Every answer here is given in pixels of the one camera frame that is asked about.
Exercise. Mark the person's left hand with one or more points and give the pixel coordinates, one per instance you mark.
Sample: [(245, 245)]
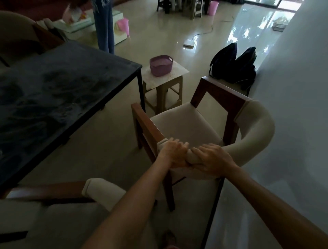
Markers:
[(174, 154)]

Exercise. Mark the person's right hand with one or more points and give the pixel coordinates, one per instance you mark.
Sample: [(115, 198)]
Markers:
[(215, 160)]

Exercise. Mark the beige cushioned wooden chair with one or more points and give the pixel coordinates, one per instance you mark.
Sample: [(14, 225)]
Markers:
[(51, 220), (15, 28), (187, 123)]

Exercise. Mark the circle-pattern placemat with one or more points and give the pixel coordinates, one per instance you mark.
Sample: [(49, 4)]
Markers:
[(179, 71)]

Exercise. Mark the person's right forearm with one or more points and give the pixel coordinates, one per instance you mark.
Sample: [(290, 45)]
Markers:
[(276, 210)]

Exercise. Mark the person's left forearm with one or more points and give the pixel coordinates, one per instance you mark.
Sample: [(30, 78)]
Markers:
[(128, 210)]

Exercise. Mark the black dining table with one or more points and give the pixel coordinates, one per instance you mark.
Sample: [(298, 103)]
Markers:
[(51, 102)]

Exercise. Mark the beige plastic stool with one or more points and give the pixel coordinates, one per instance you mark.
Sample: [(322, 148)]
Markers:
[(162, 97), (194, 9)]

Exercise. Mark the purple plastic basket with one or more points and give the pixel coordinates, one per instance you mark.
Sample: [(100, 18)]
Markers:
[(161, 68)]

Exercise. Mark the white power strip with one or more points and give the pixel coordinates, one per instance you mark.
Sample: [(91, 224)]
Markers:
[(188, 43)]

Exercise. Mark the pink plastic pitcher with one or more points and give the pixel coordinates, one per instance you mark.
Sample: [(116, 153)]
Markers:
[(123, 25)]

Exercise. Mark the gray floor tray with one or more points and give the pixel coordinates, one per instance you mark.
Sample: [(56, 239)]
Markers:
[(280, 27)]

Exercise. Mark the dark plastic stool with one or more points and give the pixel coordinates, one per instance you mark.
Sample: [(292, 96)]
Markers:
[(164, 5)]

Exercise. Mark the pink plastic bucket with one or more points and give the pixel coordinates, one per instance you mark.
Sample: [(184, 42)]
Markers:
[(213, 7)]

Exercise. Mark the glass sliding door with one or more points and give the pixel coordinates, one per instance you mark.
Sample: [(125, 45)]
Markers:
[(287, 5)]

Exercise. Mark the pink white cloth bundle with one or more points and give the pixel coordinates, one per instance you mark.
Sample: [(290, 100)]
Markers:
[(74, 14)]

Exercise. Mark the dark brown sofa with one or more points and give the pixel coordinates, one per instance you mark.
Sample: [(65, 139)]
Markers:
[(30, 7)]

